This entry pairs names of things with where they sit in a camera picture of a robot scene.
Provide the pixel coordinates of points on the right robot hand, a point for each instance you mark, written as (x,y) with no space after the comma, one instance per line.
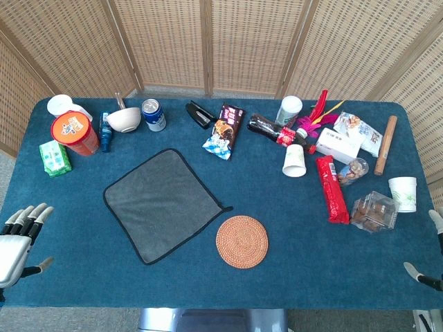
(439,221)

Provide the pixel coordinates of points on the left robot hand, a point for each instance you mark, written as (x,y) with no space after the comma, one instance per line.
(14,242)

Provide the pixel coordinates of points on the grey and blue cloth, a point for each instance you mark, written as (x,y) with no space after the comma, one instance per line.
(159,204)

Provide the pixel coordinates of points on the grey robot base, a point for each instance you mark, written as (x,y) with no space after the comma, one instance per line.
(207,320)

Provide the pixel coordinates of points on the white paper cup, green print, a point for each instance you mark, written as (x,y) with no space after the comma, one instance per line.
(403,193)
(294,159)

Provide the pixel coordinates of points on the clear plastic cookie box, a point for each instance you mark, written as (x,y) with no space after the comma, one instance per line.
(373,211)

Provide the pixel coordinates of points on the green tissue pack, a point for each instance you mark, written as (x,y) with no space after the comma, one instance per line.
(54,159)

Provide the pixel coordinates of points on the wooden rolling pin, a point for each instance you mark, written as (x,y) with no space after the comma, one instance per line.
(386,145)

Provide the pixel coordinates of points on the clear plastic snack cup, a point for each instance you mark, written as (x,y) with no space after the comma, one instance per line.
(353,171)

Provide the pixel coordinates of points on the red biscuit pack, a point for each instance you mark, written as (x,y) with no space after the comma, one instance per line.
(332,190)

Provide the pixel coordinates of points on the white printed snack bag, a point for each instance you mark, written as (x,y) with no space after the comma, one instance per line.
(363,133)

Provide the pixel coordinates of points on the white carton box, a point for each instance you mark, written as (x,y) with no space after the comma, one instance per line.
(337,145)

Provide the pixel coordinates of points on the red tub with orange lid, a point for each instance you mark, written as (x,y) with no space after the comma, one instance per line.
(71,126)

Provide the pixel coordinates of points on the blue spray bottle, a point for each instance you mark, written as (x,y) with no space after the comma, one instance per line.
(105,136)

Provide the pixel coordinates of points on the white mug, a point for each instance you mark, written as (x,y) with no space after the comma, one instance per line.
(59,103)

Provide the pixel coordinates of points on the blue table cloth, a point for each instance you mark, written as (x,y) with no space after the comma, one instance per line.
(294,259)

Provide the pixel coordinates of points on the colourful feather shuttlecock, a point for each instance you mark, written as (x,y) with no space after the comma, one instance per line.
(313,124)

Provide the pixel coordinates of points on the white bowl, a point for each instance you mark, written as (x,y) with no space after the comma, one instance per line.
(123,119)

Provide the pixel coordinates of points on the blue soda can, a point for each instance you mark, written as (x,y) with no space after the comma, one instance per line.
(154,117)

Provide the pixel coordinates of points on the white green lidded cup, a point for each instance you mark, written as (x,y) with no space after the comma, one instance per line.
(289,107)

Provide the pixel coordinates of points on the cola bottle with red label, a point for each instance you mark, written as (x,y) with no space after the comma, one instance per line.
(266,126)

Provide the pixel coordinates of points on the round woven coaster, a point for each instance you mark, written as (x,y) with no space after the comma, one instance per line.
(242,241)

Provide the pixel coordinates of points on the blue white checked snack bag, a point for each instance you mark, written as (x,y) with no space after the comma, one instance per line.
(216,147)

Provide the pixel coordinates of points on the black stapler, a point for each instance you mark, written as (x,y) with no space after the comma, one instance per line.
(199,114)

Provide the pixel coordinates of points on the dark chocolate snack bag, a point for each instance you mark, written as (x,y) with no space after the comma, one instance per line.
(230,124)

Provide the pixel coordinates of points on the bamboo folding screen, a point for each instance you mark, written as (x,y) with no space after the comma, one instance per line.
(173,41)

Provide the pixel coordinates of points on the white metal frame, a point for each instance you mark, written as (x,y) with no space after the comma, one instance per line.
(432,321)

